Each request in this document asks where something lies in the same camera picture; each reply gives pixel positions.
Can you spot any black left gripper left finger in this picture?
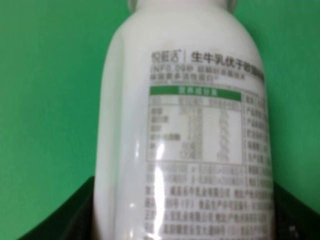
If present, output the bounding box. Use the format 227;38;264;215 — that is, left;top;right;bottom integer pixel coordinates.
20;176;95;240

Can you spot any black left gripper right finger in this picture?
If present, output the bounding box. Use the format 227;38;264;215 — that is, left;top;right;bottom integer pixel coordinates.
273;183;320;240

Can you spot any white milk bottle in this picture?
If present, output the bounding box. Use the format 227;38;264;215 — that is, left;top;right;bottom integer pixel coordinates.
92;0;275;240

